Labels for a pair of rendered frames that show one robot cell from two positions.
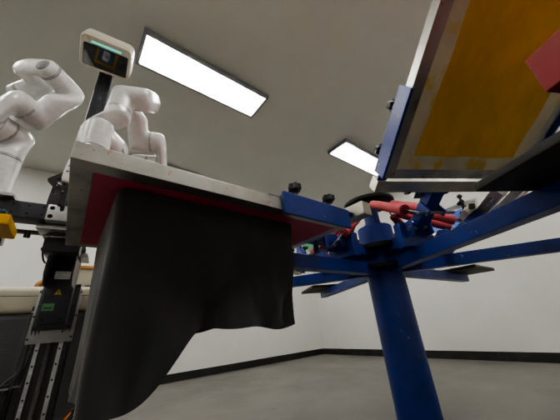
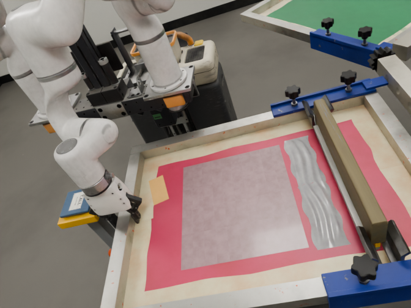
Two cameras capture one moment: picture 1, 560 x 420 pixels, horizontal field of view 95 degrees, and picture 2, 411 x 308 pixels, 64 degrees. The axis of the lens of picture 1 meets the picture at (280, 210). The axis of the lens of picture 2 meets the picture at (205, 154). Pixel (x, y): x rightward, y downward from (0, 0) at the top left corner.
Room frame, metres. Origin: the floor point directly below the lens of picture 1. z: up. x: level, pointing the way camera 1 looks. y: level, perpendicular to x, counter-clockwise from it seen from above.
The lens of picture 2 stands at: (0.45, -0.13, 1.65)
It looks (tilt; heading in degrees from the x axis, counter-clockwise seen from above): 42 degrees down; 53
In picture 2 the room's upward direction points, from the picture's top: 23 degrees counter-clockwise
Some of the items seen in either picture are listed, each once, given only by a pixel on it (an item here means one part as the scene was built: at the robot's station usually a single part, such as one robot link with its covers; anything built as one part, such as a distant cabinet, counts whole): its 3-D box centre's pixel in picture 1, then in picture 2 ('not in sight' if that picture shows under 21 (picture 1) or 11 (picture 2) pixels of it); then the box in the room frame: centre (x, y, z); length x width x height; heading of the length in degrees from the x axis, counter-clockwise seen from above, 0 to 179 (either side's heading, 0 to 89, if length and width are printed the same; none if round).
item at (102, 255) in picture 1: (96, 302); not in sight; (0.66, 0.47, 0.74); 0.45 x 0.03 x 0.43; 39
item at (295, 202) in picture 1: (315, 213); (408, 278); (0.78, -0.11, 0.98); 0.30 x 0.05 x 0.07; 129
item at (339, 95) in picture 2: not in sight; (321, 104); (1.21, 0.24, 0.98); 0.30 x 0.05 x 0.07; 129
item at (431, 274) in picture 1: (434, 273); not in sight; (1.94, -1.09, 0.91); 1.34 x 0.41 x 0.08; 129
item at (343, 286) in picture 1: (342, 285); not in sight; (2.17, -0.46, 0.91); 1.34 x 0.41 x 0.08; 9
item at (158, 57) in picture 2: not in sight; (160, 57); (1.03, 0.66, 1.21); 0.16 x 0.13 x 0.15; 34
